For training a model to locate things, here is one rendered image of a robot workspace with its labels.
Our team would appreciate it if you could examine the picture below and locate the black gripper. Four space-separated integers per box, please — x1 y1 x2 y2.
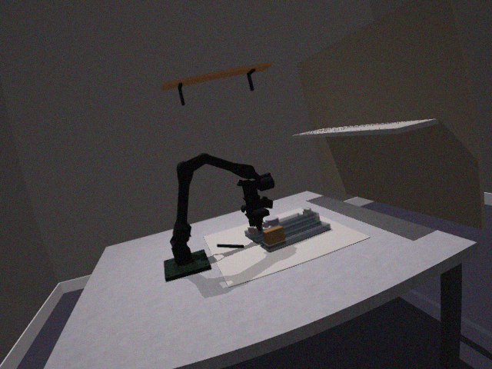
241 193 270 231

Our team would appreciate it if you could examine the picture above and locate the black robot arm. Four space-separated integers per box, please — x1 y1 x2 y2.
170 153 274 265

